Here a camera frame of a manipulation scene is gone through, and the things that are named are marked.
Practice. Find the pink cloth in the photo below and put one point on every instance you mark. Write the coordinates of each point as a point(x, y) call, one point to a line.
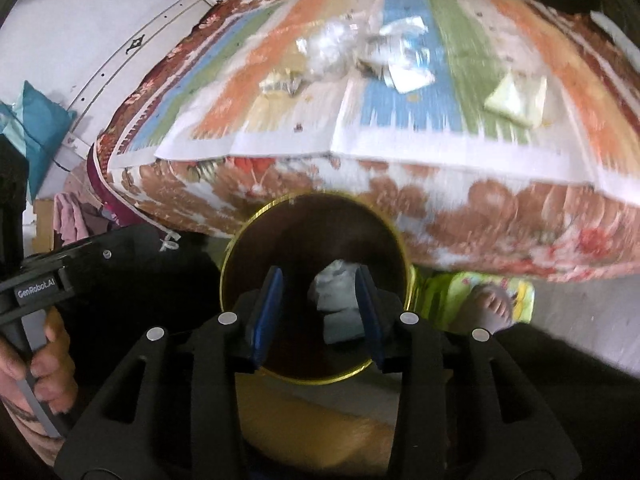
point(67, 215)

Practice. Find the person's right foot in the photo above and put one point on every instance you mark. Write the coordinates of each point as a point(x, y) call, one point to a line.
point(492, 307)

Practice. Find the clear plastic bag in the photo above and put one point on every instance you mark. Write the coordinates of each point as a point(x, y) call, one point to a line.
point(330, 45)

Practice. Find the person's left forearm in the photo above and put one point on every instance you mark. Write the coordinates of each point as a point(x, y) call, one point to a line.
point(25, 435)

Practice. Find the brown round bin gold rim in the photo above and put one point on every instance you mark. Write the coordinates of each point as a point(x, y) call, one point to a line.
point(300, 240)

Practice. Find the pile of plastic wrappers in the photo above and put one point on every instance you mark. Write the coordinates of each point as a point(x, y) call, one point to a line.
point(405, 60)

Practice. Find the white paper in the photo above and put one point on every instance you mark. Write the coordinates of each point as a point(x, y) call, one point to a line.
point(335, 305)

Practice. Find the pale yellow packet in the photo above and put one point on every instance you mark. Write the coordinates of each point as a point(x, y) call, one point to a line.
point(515, 100)

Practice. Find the person's left hand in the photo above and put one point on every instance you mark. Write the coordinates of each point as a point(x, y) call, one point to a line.
point(57, 360)

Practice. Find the cardboard box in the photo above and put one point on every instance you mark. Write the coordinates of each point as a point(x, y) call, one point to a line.
point(44, 225)

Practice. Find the small shiny yellowish wrapper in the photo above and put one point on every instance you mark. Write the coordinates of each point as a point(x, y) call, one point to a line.
point(280, 82)

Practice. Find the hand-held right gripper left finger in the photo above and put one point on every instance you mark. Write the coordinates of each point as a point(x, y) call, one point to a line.
point(267, 315)

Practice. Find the teal cushion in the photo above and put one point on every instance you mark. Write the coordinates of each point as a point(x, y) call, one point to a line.
point(40, 130)

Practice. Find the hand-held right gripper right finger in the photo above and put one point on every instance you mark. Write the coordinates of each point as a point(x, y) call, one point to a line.
point(371, 315)

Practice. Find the striped woven mat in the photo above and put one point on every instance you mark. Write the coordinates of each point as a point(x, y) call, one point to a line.
point(400, 110)

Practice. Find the white decorated panel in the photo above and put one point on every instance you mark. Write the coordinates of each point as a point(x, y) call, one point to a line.
point(135, 45)

